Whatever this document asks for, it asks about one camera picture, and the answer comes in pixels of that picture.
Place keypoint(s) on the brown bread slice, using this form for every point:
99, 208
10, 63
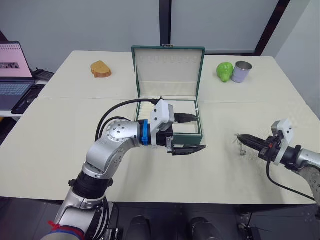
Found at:
101, 70

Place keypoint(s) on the lilac metal can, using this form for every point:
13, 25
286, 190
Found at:
240, 73

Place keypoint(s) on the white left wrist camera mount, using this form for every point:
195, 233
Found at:
160, 112

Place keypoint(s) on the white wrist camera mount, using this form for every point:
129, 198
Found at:
287, 127
160, 112

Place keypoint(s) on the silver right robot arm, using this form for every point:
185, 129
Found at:
310, 160

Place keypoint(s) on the open laptop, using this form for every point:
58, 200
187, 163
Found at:
12, 65

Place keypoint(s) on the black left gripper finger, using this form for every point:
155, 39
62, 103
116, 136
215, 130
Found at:
185, 118
186, 150

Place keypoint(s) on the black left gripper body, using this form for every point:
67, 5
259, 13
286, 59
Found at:
162, 138

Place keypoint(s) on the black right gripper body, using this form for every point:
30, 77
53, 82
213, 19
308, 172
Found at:
271, 147

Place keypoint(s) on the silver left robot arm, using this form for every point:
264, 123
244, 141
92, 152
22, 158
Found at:
117, 140

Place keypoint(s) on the green jewelry box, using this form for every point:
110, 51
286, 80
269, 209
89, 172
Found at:
170, 85

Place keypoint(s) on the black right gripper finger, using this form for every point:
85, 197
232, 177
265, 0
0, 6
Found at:
252, 139
252, 145

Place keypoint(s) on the green pear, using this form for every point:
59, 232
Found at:
224, 71

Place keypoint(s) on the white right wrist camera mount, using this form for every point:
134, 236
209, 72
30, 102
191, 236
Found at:
287, 127

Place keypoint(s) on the black calculator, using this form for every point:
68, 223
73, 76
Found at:
42, 74

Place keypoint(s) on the dark window frame post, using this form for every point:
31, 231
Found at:
272, 25
165, 22

